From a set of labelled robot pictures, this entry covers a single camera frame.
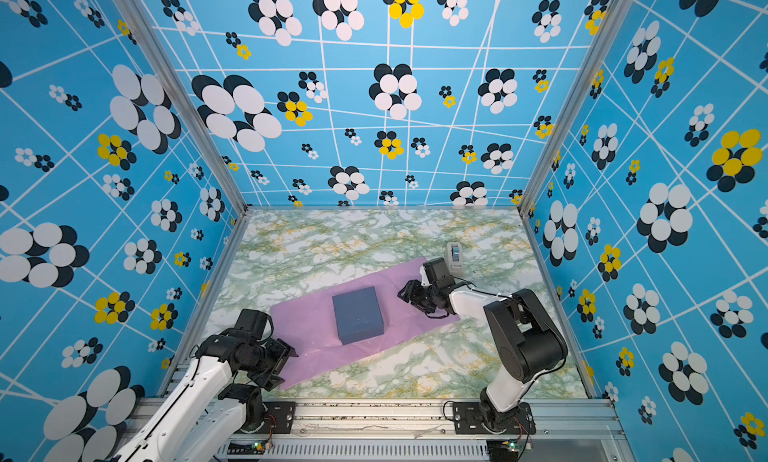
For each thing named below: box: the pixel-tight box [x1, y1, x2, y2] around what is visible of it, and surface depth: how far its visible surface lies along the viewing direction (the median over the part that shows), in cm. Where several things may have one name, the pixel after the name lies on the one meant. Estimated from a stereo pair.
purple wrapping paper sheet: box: [270, 257, 461, 391], surface depth 91 cm
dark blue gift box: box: [332, 286, 384, 345], surface depth 86 cm
